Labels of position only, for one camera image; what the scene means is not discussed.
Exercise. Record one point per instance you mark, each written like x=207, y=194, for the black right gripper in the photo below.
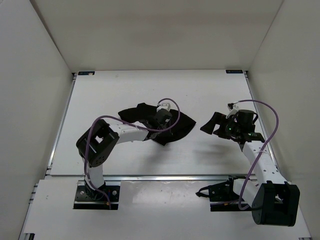
x=217, y=119

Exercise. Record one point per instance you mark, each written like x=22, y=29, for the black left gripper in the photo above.
x=161, y=133

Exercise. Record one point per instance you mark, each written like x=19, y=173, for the black skirt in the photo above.
x=144, y=111

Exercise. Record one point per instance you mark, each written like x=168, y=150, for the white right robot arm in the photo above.
x=272, y=200

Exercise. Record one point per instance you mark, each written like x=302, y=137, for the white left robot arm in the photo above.
x=97, y=143

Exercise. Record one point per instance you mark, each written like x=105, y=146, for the blue right corner label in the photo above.
x=233, y=71

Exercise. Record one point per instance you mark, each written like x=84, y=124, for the blue corner label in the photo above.
x=233, y=71
x=86, y=73

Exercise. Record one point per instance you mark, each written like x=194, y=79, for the blue left corner label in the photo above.
x=86, y=73

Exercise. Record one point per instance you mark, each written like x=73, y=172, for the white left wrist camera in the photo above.
x=163, y=106

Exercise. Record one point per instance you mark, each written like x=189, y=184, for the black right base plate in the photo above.
x=222, y=198

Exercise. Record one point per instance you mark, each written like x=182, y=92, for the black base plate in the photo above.
x=88, y=199
x=222, y=198

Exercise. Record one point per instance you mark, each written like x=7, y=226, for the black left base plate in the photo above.
x=88, y=199

